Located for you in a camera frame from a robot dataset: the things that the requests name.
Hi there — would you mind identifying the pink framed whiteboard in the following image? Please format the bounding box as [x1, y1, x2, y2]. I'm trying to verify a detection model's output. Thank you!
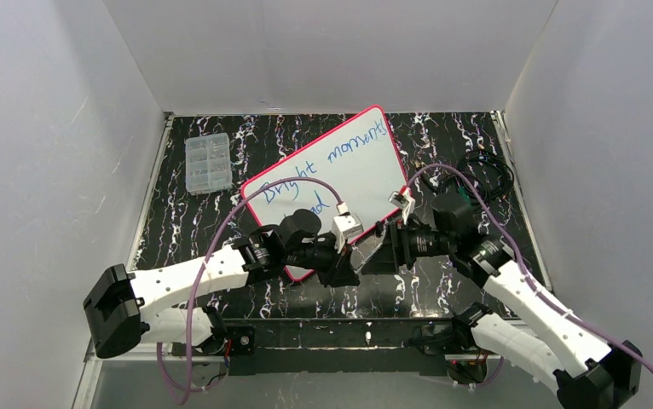
[240, 105, 413, 283]

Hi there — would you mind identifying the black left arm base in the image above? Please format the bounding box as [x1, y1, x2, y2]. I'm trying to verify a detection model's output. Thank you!
[191, 307, 256, 357]

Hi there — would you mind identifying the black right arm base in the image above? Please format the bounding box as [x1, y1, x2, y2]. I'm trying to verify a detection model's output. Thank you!
[406, 321, 505, 389]

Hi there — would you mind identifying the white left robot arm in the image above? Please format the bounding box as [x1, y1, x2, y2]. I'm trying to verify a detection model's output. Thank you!
[83, 209, 364, 359]

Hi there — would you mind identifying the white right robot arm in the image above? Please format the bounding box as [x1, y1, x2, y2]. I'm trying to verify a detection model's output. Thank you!
[362, 190, 642, 408]

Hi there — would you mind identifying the clear plastic compartment box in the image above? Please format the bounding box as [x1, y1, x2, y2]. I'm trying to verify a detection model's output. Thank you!
[185, 133, 233, 195]

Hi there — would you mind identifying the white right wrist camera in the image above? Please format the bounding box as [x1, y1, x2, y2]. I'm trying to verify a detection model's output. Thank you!
[389, 187, 416, 224]

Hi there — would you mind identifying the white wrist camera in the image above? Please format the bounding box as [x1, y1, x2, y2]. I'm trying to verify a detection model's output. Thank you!
[389, 187, 416, 224]
[331, 202, 364, 252]

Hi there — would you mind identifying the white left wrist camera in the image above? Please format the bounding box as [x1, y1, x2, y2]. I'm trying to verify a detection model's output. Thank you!
[331, 202, 364, 252]

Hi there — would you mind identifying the green handled screwdriver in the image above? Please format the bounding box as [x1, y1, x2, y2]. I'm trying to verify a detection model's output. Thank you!
[457, 187, 471, 201]

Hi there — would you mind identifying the aluminium front frame rail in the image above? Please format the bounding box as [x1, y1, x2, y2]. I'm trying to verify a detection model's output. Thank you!
[84, 319, 594, 362]

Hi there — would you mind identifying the black coiled cable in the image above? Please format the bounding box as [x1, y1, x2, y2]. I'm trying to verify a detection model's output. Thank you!
[416, 147, 516, 205]

